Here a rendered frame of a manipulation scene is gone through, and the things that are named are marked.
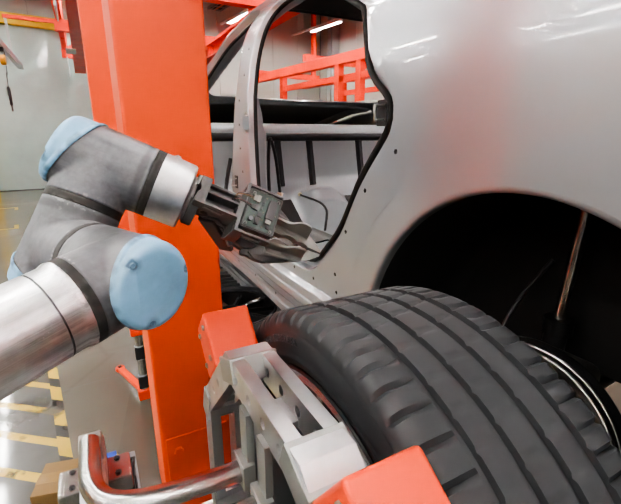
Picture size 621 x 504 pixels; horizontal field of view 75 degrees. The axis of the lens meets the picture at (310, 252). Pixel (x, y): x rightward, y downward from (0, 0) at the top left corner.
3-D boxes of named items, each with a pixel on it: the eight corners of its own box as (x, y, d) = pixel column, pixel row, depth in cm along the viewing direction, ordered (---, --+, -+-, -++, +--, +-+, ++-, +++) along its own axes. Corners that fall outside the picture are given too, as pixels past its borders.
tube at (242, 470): (258, 490, 50) (255, 417, 47) (80, 565, 41) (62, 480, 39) (218, 409, 65) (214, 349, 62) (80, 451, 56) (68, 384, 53)
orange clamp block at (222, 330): (263, 355, 64) (247, 303, 68) (213, 368, 61) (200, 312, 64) (253, 367, 70) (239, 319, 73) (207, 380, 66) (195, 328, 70)
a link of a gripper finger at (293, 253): (328, 267, 59) (270, 245, 56) (310, 273, 65) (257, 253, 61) (333, 248, 60) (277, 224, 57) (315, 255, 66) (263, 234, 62)
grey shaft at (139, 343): (153, 400, 216) (142, 313, 202) (141, 403, 214) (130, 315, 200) (150, 391, 224) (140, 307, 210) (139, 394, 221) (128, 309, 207)
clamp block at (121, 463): (137, 502, 58) (132, 471, 56) (62, 530, 54) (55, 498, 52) (133, 476, 62) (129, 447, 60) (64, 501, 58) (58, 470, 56)
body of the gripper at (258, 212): (274, 247, 54) (186, 212, 50) (254, 258, 62) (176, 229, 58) (289, 197, 57) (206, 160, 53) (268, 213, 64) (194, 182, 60)
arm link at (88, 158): (44, 189, 54) (75, 121, 55) (141, 224, 58) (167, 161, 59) (25, 174, 45) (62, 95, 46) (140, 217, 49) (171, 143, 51)
